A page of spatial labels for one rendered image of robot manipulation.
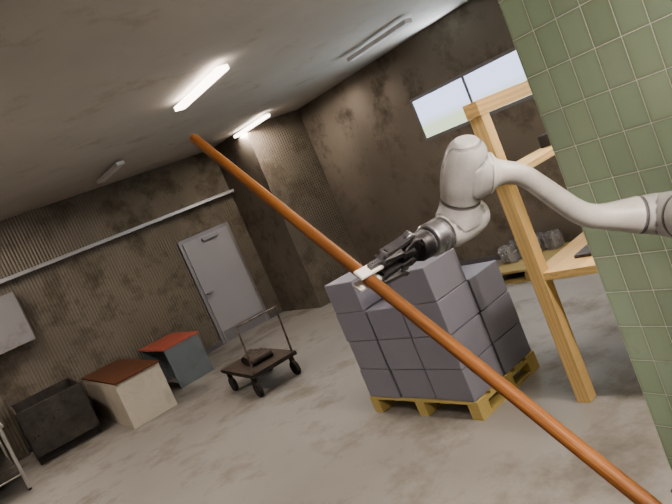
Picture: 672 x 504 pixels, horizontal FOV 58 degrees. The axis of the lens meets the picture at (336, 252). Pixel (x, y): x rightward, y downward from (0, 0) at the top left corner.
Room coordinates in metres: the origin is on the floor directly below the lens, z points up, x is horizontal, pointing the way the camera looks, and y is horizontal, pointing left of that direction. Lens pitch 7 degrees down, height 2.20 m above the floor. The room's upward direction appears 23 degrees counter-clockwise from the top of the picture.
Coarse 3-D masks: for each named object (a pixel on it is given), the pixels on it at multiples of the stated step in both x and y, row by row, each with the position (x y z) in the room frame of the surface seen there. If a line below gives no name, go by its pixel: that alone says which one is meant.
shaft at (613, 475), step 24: (264, 192) 1.66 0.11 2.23; (288, 216) 1.58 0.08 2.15; (312, 240) 1.52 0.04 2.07; (360, 264) 1.42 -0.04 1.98; (384, 288) 1.35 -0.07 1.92; (408, 312) 1.30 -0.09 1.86; (432, 336) 1.25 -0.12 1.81; (480, 360) 1.18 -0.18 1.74; (504, 384) 1.13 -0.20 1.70; (528, 408) 1.09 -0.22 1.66; (552, 432) 1.06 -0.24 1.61; (600, 456) 1.01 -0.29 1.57; (624, 480) 0.97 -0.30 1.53
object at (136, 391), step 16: (112, 368) 9.73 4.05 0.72; (128, 368) 9.11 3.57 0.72; (144, 368) 8.62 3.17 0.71; (160, 368) 8.79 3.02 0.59; (96, 384) 9.32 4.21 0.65; (112, 384) 8.46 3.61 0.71; (128, 384) 8.51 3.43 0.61; (144, 384) 8.62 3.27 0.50; (160, 384) 8.73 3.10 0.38; (96, 400) 9.81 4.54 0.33; (112, 400) 8.85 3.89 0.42; (128, 400) 8.45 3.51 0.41; (144, 400) 8.56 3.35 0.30; (160, 400) 8.68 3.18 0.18; (112, 416) 9.29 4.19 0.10; (128, 416) 8.43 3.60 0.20; (144, 416) 8.51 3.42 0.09
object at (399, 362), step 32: (448, 256) 4.72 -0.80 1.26; (352, 288) 5.22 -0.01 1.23; (416, 288) 4.64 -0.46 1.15; (448, 288) 4.64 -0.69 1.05; (480, 288) 4.84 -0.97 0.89; (352, 320) 5.37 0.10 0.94; (384, 320) 5.04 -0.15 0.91; (448, 320) 4.55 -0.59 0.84; (480, 320) 4.76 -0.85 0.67; (512, 320) 4.98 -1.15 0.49; (384, 352) 5.17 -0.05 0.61; (416, 352) 4.87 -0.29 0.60; (448, 352) 4.59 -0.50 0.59; (480, 352) 4.68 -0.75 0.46; (512, 352) 4.90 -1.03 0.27; (384, 384) 5.32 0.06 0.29; (416, 384) 5.01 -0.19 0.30; (448, 384) 4.70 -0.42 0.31; (480, 384) 4.61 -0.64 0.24; (480, 416) 4.53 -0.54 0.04
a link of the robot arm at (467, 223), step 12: (444, 204) 1.52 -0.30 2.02; (480, 204) 1.52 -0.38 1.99; (444, 216) 1.53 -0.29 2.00; (456, 216) 1.50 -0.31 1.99; (468, 216) 1.50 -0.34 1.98; (480, 216) 1.53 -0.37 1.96; (456, 228) 1.51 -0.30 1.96; (468, 228) 1.51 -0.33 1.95; (480, 228) 1.55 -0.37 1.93; (456, 240) 1.51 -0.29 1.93; (468, 240) 1.54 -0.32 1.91
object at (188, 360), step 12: (168, 336) 10.77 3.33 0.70; (180, 336) 10.20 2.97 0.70; (192, 336) 9.93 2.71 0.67; (144, 348) 10.56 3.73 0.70; (156, 348) 10.01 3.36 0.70; (168, 348) 9.67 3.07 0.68; (180, 348) 9.78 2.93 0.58; (192, 348) 9.89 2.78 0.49; (168, 360) 9.64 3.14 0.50; (180, 360) 9.74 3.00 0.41; (192, 360) 9.84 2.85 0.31; (204, 360) 9.94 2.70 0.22; (168, 372) 10.82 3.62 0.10; (180, 372) 9.69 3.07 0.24; (192, 372) 9.79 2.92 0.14; (204, 372) 9.89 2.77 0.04; (180, 384) 9.65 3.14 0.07
